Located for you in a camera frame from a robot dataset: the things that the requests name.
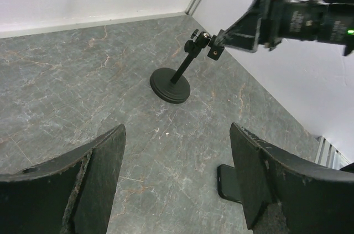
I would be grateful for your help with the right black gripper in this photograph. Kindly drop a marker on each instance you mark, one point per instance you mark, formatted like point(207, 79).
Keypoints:
point(252, 29)

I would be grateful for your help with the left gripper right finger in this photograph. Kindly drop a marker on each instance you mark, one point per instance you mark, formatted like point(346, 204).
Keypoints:
point(284, 193)

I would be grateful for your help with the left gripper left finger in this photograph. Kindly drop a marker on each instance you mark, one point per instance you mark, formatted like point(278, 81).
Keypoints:
point(72, 193)

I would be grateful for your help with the black smartphone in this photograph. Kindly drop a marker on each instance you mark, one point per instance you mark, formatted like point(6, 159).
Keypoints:
point(227, 184)

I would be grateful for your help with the black round-base phone holder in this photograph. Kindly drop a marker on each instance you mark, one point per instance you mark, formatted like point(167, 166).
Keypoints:
point(169, 84)

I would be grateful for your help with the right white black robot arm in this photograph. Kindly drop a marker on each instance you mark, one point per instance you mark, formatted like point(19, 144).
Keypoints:
point(323, 21)

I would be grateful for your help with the front aluminium rail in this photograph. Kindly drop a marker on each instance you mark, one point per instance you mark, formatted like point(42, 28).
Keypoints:
point(328, 156)

